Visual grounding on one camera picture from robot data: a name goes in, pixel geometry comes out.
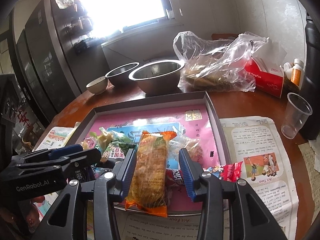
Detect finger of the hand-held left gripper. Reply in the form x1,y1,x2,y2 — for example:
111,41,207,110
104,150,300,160
10,144,84,167
15,148,102,178

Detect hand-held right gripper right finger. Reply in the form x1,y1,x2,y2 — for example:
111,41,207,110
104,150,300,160
178,148,288,240

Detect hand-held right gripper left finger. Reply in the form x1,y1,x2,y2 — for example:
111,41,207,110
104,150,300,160
32,149,137,240

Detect clear brown crisp packet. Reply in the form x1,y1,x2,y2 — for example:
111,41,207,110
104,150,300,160
81,140,97,153

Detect blue cookie packet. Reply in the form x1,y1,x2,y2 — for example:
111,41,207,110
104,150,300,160
66,164,120,182

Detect long orange cracker packet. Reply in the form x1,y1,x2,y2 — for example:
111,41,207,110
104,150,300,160
124,130,177,218

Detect dark green snack packet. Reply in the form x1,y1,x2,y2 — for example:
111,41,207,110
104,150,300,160
101,140,137,164

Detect clear pastry packet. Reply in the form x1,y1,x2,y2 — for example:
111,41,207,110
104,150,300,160
167,135,208,170

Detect red candy packet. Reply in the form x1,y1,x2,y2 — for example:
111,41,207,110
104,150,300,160
165,161,243,188

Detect grey cardboard box pink lining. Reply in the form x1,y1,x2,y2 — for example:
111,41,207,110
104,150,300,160
64,91,232,215

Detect person's left hand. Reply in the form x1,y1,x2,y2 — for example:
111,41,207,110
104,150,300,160
25,206,42,230

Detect newspaper with balloon picture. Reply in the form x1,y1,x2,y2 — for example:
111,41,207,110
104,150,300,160
35,126,75,150

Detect small ceramic bowl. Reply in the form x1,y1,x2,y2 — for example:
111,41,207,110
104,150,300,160
86,76,108,95

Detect cartoon-printed newspaper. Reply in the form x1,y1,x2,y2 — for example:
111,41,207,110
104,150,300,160
87,116,299,240

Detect small steel bowl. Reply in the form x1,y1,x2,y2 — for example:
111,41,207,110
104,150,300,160
105,62,140,87

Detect dark grey refrigerator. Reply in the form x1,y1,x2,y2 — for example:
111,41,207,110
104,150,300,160
10,0,83,120

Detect large steel bowl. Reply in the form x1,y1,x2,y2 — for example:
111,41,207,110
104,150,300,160
128,60,185,97

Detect clear plastic bag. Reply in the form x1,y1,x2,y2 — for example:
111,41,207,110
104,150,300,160
173,31,270,93

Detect clear plastic cup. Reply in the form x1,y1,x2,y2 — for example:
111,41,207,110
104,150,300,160
280,92,313,140

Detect handwritten paper sheet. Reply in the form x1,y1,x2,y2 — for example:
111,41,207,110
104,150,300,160
297,142,318,205

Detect red tissue box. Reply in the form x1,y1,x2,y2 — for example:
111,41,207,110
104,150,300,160
244,37,287,98

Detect white pill bottle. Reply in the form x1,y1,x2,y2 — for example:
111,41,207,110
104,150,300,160
283,62,293,79

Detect white medicine bottles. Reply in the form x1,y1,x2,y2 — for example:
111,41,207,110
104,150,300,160
290,64,304,87

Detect bright window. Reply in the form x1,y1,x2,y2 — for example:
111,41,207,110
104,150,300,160
72,0,175,34

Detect black thermos flask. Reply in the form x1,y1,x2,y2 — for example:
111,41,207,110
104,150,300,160
299,14,320,140

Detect wall rack with jars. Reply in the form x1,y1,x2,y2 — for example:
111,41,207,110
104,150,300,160
52,0,94,53

